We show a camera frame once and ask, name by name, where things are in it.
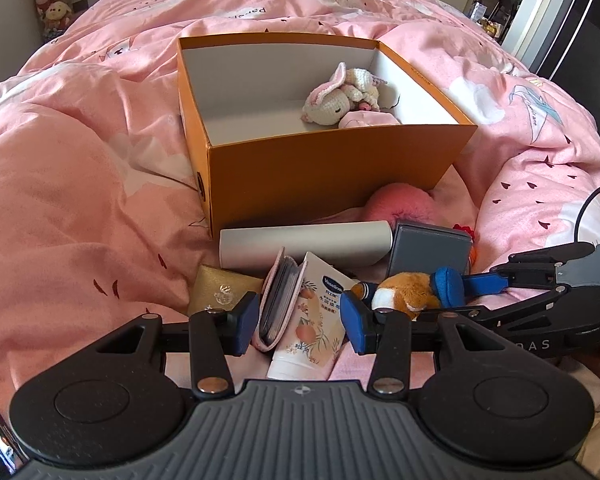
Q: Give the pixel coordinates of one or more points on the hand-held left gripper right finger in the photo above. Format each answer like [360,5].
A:
[357,327]

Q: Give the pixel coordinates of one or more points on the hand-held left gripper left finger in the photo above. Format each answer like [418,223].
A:
[245,325]

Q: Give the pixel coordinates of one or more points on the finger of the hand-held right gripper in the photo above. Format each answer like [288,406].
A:
[480,313]
[480,285]

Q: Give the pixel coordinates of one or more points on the pink card holder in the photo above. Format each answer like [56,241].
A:
[280,305]

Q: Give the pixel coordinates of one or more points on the gold gift box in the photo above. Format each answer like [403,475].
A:
[220,292]

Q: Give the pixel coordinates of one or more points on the white hand cream tube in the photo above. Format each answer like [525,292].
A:
[310,335]

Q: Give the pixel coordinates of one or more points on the red panda plush toy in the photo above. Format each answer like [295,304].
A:
[405,292]

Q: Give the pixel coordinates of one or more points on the dark gift box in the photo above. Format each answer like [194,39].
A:
[427,252]

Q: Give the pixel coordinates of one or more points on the beige glasses case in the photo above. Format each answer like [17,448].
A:
[305,245]

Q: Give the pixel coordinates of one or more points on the pink peach plush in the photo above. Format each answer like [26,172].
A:
[405,202]

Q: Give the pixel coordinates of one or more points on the orange cardboard box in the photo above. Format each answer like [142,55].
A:
[330,175]

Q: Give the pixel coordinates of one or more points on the pink printed blanket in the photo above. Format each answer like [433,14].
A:
[80,185]

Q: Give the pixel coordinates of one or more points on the crochet bunny doll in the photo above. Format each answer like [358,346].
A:
[330,102]

